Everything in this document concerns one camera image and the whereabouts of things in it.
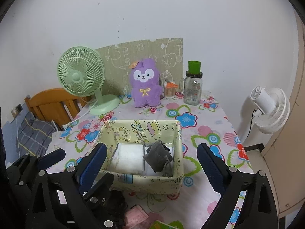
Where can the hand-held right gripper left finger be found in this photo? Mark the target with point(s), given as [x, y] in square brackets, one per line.
[93, 167]

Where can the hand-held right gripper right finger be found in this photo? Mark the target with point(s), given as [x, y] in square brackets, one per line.
[212, 169]

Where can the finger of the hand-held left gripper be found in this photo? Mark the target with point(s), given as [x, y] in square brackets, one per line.
[53, 157]
[104, 184]

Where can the dark cloth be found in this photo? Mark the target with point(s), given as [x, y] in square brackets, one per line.
[118, 202]

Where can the pink packet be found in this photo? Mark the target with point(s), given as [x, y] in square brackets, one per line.
[137, 217]

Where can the yellow printed fabric basket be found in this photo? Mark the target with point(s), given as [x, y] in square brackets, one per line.
[152, 128]

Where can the grey plaid cloth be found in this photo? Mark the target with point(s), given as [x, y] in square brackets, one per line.
[33, 133]

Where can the white folded cloth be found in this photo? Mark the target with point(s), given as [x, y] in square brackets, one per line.
[128, 157]

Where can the wooden chair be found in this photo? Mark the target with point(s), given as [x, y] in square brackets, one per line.
[47, 100]

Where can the green yellow packet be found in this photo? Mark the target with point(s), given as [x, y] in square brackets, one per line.
[164, 226]

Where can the glass jar with green lid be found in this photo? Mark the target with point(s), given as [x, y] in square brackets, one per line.
[191, 93]

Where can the beige cabinet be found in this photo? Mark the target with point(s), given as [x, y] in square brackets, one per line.
[293, 148]

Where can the green desk fan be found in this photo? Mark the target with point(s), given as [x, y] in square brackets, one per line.
[76, 76]

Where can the white standing fan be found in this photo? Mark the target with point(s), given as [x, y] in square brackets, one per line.
[276, 114]

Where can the cotton swab container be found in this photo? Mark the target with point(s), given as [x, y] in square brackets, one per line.
[169, 93]

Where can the purple plush toy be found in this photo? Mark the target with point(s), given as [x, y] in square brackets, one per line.
[145, 93]

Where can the green printed board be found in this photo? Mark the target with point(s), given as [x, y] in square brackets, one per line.
[147, 50]

